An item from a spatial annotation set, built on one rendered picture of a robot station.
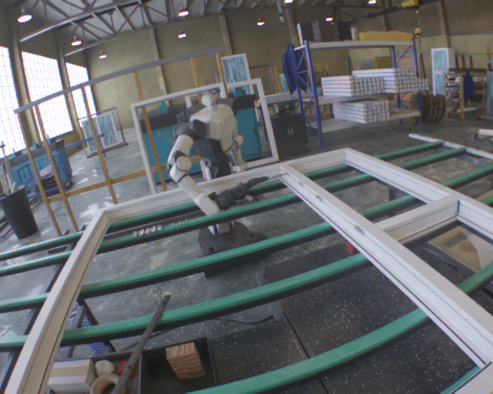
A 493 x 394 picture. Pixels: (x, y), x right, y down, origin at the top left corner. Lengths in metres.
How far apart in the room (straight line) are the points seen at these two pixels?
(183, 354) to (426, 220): 0.88
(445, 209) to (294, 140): 4.33
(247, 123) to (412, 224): 4.43
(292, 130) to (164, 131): 2.21
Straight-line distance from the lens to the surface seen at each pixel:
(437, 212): 1.08
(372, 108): 5.63
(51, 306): 0.99
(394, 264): 0.83
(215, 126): 1.69
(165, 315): 0.84
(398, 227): 0.96
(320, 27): 5.73
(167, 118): 5.00
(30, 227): 5.38
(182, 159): 1.43
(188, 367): 0.97
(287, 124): 5.14
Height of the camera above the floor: 1.40
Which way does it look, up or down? 22 degrees down
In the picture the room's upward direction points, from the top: 11 degrees counter-clockwise
